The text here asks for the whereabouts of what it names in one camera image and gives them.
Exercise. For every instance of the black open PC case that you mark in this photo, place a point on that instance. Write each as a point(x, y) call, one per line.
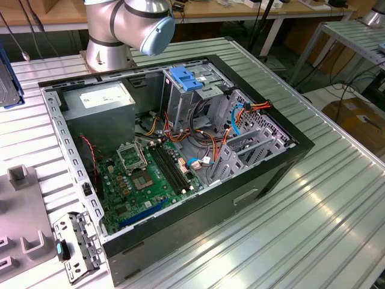
point(186, 228)

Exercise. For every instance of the blue expansion slot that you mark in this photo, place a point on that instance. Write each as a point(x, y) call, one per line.
point(141, 214)

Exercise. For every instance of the long wooden desk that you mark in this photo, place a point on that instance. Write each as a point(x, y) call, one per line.
point(216, 12)

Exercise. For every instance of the stacked brown cardboard boxes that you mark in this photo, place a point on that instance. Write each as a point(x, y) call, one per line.
point(343, 61)

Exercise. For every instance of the black RAM slot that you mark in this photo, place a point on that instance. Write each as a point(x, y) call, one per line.
point(176, 168)
point(172, 168)
point(164, 168)
point(168, 168)

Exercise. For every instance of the beige board connector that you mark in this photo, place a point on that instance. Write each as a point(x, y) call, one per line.
point(183, 167)

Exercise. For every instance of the grey parts rack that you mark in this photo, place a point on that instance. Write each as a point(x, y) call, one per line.
point(21, 210)

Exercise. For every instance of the grey metal disk bay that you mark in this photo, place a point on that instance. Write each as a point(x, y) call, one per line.
point(230, 162)

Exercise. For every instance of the white plug connector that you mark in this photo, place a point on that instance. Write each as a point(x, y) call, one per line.
point(195, 165)

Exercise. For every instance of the hard disk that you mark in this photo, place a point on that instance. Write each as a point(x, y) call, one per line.
point(7, 84)

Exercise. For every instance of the CPU socket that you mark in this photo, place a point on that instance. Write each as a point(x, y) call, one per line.
point(141, 180)

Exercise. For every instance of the pale blue device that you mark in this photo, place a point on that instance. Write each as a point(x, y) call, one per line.
point(382, 47)

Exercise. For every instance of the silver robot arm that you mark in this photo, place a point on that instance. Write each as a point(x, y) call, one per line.
point(102, 51)

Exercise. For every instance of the grey power supply unit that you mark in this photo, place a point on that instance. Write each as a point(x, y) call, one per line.
point(99, 123)

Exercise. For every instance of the green motherboard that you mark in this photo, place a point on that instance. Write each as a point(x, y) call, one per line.
point(156, 195)

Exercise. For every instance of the grey optical drive cage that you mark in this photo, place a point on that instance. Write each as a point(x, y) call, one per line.
point(177, 102)

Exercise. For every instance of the metal slot cover retainer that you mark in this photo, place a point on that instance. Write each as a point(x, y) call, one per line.
point(85, 241)

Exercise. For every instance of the black clip with blue button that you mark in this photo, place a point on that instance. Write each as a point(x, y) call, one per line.
point(60, 250)

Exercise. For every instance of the metal slat side table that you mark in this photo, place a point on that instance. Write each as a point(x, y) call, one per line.
point(368, 48)

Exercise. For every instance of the blue plastic drive latch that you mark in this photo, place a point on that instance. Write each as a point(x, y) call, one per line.
point(183, 78)

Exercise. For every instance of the large brown cardboard box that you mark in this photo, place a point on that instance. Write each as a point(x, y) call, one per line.
point(355, 120)

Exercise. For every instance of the small brown cardboard box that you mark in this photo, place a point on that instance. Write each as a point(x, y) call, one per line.
point(49, 5)

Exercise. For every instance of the thin locking lever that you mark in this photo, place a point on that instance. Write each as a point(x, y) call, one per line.
point(141, 153)

